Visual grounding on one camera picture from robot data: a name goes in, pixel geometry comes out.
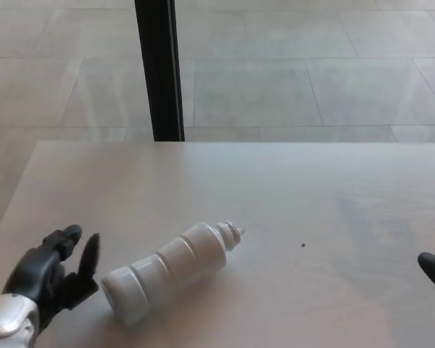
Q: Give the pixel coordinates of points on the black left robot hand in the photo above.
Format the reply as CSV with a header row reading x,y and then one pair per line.
x,y
36,275

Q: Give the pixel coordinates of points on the white translucent plastic bottle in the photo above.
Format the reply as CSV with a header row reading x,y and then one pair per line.
x,y
166,268

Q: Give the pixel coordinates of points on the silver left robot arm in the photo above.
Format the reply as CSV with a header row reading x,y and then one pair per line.
x,y
9,319

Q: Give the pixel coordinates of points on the black window frame post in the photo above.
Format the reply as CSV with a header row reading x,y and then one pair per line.
x,y
159,69

